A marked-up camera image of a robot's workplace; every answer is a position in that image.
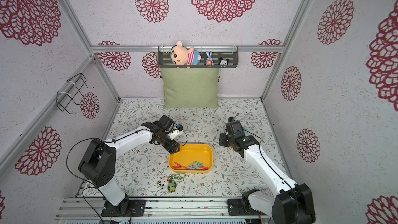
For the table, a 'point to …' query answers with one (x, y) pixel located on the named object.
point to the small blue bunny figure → (209, 59)
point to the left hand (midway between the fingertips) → (173, 146)
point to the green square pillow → (190, 88)
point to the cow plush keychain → (161, 182)
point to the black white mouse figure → (223, 61)
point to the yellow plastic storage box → (189, 153)
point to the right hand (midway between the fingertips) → (221, 136)
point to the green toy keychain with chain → (172, 185)
